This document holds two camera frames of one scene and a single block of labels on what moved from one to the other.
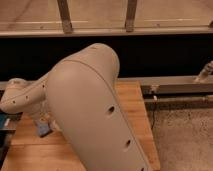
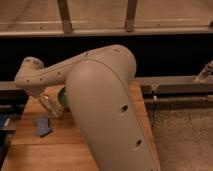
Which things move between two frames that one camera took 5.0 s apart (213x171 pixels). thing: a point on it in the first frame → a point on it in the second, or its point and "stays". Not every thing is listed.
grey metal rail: [171, 84] stays
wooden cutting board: [29, 151] stays
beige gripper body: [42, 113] → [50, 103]
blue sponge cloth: [43, 129] stays
